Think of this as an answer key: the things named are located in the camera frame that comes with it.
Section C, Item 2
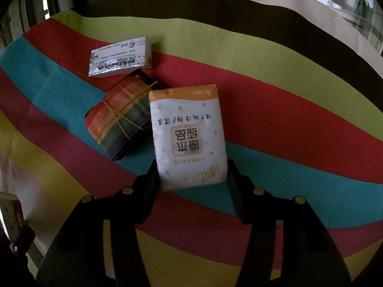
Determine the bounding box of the red box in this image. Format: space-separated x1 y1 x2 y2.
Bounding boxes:
0 191 28 246

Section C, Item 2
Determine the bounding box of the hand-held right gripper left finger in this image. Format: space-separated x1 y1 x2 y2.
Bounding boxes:
37 159 161 287

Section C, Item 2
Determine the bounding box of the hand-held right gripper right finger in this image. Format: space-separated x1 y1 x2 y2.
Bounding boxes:
227 158 350 287

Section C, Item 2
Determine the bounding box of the white orange tissue packet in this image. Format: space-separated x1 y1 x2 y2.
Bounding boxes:
148 84 229 192

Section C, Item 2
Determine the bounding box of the rainbow strap roll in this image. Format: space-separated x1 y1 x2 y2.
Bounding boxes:
84 68 164 161

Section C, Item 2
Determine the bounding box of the striped colourful blanket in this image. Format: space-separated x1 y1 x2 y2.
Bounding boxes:
0 0 383 287

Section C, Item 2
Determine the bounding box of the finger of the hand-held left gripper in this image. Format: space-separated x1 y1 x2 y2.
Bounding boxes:
9 226 36 256

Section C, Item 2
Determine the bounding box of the white medicine box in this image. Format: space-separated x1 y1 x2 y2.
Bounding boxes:
88 36 152 79

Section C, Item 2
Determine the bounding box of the glass window with frame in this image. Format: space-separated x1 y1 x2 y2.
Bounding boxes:
0 0 77 47
296 0 383 56

